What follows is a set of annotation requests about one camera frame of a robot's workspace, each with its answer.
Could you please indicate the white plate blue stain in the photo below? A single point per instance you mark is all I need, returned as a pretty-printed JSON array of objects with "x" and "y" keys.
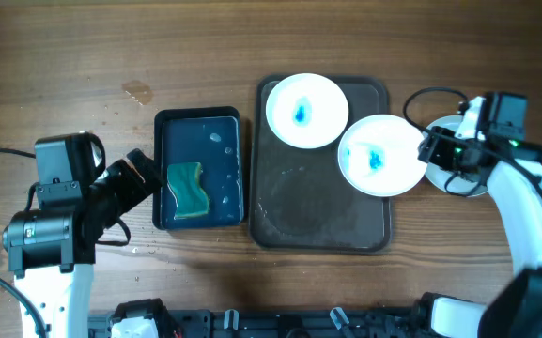
[
  {"x": 459, "y": 176},
  {"x": 378, "y": 155},
  {"x": 307, "y": 111}
]

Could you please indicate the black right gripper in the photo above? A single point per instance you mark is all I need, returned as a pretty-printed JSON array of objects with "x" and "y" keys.
[{"x": 433, "y": 149}]

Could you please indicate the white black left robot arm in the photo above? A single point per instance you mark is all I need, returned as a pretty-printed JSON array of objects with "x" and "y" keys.
[{"x": 52, "y": 249}]

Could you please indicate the white plate blue stain front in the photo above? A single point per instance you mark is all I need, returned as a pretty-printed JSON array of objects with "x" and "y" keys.
[{"x": 459, "y": 176}]

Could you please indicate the black water basin tray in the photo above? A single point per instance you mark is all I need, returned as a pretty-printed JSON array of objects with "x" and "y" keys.
[{"x": 210, "y": 136}]

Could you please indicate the dark brown serving tray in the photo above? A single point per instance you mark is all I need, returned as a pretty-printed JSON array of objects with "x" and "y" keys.
[{"x": 299, "y": 199}]

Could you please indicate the green yellow sponge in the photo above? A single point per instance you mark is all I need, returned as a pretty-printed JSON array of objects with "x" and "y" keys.
[{"x": 183, "y": 180}]

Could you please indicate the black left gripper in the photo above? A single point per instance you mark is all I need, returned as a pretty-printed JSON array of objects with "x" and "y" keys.
[{"x": 135, "y": 191}]

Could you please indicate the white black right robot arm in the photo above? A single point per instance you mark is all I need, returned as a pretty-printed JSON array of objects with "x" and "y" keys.
[{"x": 511, "y": 170}]

